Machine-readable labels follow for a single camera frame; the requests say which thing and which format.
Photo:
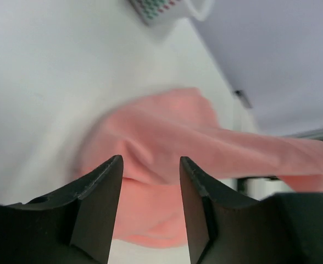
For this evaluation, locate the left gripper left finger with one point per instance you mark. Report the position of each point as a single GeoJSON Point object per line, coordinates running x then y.
{"type": "Point", "coordinates": [73, 224]}

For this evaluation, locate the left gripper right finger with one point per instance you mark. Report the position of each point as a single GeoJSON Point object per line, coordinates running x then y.
{"type": "Point", "coordinates": [224, 226]}

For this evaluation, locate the pink t shirt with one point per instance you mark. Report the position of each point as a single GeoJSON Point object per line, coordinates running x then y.
{"type": "Point", "coordinates": [154, 132]}

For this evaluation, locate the white plastic basket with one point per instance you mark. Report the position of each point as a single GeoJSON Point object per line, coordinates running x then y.
{"type": "Point", "coordinates": [153, 12]}

